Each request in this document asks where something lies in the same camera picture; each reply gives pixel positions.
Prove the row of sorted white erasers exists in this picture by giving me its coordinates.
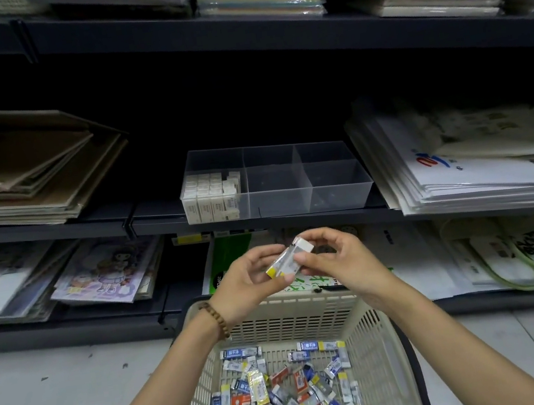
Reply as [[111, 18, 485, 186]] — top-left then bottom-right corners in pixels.
[[177, 164, 247, 227]]

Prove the brown sketchbook stack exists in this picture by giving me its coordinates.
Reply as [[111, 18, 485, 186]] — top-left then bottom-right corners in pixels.
[[0, 85, 140, 233]]

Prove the white pack with green loop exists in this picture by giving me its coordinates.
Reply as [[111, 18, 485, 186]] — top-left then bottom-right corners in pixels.
[[435, 207, 534, 304]]

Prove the yellow eraser bundle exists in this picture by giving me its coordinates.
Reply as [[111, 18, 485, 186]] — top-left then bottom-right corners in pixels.
[[261, 234, 319, 281]]

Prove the spiral sketch pad stack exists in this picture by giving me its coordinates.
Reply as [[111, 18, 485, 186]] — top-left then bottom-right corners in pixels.
[[0, 236, 90, 327]]

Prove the person's right hand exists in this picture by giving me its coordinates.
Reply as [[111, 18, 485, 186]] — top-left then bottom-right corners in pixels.
[[293, 218, 401, 322]]

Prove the green and white paper pack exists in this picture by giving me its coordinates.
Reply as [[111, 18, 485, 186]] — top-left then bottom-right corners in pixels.
[[194, 203, 464, 333]]

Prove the wooden bead bracelet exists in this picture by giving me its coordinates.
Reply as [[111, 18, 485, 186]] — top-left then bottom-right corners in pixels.
[[197, 298, 233, 344]]

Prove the beige plastic shopping basket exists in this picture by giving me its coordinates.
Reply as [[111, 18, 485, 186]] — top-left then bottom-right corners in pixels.
[[152, 267, 433, 405]]

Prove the person's left forearm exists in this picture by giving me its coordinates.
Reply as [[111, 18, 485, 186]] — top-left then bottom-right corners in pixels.
[[67, 309, 239, 405]]

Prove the dark metal shelf unit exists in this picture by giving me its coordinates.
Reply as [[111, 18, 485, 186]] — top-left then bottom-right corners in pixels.
[[0, 0, 534, 382]]

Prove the clear plastic divided tray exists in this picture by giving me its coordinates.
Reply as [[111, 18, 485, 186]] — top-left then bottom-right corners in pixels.
[[173, 126, 379, 234]]

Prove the person's right forearm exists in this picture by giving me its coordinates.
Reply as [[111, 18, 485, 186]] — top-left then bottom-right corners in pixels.
[[377, 261, 534, 405]]

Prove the white poster paper stack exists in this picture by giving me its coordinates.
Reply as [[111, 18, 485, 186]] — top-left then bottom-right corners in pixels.
[[341, 78, 534, 232]]

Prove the person's left hand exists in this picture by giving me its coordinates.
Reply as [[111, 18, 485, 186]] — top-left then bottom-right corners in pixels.
[[202, 241, 301, 330]]

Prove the purple cartoon cover book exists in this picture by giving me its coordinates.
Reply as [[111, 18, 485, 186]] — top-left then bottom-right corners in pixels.
[[44, 232, 172, 315]]

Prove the pile of mixed packaged erasers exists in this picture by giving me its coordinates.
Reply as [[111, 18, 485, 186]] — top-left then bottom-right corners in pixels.
[[200, 331, 365, 405]]

